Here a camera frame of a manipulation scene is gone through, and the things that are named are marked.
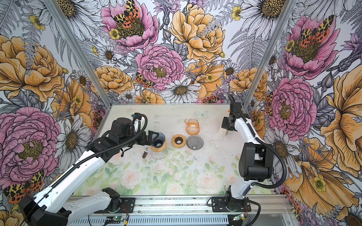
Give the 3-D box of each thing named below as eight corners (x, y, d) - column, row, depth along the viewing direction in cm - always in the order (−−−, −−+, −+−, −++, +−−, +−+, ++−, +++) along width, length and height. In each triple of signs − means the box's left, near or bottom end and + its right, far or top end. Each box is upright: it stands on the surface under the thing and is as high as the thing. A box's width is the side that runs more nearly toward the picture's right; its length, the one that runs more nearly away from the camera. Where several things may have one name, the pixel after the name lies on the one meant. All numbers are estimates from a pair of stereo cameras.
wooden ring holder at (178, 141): (171, 147, 98) (171, 145, 96) (172, 136, 104) (172, 134, 102) (185, 147, 98) (185, 145, 96) (185, 136, 104) (185, 134, 102)
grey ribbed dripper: (187, 153, 96) (188, 147, 90) (185, 142, 101) (185, 136, 95) (203, 150, 97) (204, 144, 91) (200, 140, 102) (201, 134, 96)
